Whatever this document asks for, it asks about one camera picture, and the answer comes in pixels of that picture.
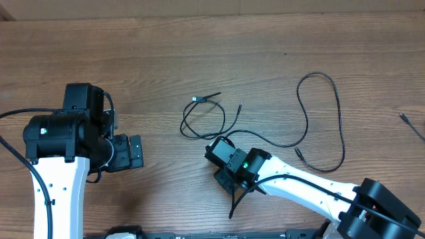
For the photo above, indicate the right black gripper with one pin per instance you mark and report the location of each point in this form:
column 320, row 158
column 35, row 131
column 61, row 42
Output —
column 222, row 178

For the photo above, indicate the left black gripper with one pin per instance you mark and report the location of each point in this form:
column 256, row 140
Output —
column 122, row 159

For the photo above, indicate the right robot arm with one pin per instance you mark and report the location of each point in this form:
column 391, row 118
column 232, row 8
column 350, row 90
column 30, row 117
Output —
column 368, row 210

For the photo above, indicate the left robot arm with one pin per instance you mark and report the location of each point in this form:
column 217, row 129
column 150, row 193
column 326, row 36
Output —
column 67, row 145

